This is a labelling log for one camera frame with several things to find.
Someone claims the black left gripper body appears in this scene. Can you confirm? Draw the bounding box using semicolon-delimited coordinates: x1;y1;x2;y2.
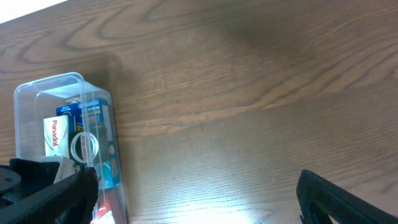
1;159;60;208

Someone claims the white Panadol box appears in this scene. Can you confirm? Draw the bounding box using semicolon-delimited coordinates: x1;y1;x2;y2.
43;115;69;158

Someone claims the red Panadol box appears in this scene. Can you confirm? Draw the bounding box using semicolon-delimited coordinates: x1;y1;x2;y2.
90;189;123;224

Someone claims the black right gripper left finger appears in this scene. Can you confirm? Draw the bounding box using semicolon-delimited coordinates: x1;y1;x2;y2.
1;167;98;223

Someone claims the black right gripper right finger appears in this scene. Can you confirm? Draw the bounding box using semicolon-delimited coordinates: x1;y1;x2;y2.
296;170;397;224

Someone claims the blue white medicine box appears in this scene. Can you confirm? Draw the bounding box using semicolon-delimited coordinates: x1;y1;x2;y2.
56;98;120;189

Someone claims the clear plastic container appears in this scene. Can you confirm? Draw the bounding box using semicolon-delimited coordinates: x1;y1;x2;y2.
14;72;127;223

